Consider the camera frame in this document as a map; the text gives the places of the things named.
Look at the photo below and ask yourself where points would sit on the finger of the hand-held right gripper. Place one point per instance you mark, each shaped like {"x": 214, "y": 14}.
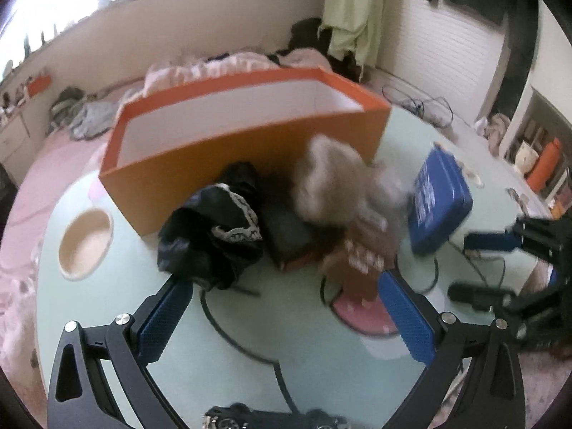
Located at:
{"x": 487, "y": 241}
{"x": 473, "y": 295}

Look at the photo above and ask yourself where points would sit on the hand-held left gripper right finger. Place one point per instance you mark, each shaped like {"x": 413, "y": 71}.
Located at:
{"x": 404, "y": 317}

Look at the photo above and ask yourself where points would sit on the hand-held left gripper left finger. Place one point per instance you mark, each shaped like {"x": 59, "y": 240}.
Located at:
{"x": 163, "y": 321}

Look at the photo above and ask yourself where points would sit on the blue tin box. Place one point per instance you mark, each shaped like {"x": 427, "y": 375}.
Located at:
{"x": 438, "y": 205}

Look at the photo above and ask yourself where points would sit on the brown patterned cloth item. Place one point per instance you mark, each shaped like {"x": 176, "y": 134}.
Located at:
{"x": 357, "y": 277}

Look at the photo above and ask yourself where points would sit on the large orange cardboard box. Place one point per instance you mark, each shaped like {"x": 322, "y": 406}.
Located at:
{"x": 223, "y": 152}

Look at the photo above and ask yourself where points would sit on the green cartoon print desktop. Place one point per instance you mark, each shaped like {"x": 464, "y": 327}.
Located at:
{"x": 134, "y": 254}

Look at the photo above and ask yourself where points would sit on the white mug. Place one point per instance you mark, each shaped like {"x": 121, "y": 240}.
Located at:
{"x": 526, "y": 156}

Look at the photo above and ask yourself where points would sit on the orange bottle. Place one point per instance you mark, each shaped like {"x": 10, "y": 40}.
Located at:
{"x": 543, "y": 165}

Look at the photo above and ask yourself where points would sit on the black lace-trimmed cloth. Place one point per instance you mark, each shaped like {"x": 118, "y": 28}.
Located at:
{"x": 205, "y": 232}

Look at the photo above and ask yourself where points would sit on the beige crumpled cloth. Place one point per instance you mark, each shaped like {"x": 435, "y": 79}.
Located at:
{"x": 494, "y": 132}

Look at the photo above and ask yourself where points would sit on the dark grey pouch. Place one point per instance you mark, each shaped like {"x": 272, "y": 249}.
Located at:
{"x": 286, "y": 232}

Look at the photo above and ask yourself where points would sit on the grey fuzzy plush item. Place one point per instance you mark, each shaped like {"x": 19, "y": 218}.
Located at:
{"x": 321, "y": 178}

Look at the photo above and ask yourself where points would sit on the white slatted panel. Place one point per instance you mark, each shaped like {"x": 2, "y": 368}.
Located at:
{"x": 456, "y": 53}

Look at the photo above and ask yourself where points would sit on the pink bedsheet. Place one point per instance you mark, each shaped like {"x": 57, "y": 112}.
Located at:
{"x": 53, "y": 165}

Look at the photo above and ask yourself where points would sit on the grey clothes pile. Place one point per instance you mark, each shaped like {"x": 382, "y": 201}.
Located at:
{"x": 89, "y": 116}

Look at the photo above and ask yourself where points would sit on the white drawer cabinet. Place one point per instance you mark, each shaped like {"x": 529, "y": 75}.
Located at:
{"x": 15, "y": 143}

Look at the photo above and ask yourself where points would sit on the pink floral blanket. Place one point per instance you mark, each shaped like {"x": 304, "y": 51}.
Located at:
{"x": 201, "y": 69}

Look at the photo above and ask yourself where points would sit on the light green hanging garment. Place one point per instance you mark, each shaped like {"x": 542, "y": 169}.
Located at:
{"x": 353, "y": 13}

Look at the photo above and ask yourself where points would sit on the small orange windowsill box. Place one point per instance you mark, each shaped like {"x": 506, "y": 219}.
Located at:
{"x": 40, "y": 85}

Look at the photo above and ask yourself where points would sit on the black clothing heap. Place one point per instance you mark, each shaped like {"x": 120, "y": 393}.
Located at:
{"x": 308, "y": 33}

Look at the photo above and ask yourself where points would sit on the wall shelf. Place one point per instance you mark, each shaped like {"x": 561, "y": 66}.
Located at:
{"x": 552, "y": 120}

